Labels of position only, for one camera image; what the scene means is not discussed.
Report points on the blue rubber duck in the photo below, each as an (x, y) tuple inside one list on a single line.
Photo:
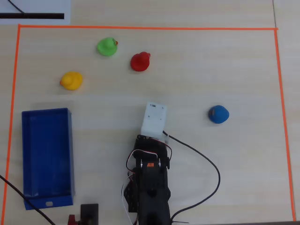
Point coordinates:
[(219, 114)]

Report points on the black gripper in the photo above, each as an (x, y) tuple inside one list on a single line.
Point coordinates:
[(143, 139)]

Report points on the green rubber duck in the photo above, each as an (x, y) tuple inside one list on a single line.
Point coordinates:
[(106, 48)]

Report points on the blue plastic box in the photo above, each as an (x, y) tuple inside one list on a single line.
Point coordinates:
[(47, 152)]

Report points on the orange tape strip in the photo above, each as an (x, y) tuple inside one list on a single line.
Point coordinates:
[(284, 117), (150, 28), (11, 112)]

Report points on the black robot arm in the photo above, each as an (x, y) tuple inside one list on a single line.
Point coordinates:
[(152, 187)]

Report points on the red rubber duck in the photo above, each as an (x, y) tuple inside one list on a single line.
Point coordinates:
[(139, 62)]

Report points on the black clamp stand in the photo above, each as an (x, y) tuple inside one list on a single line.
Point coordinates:
[(89, 213)]

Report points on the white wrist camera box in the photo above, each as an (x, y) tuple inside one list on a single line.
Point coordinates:
[(153, 119)]

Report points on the yellow rubber duck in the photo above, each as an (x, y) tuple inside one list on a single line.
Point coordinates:
[(71, 81)]

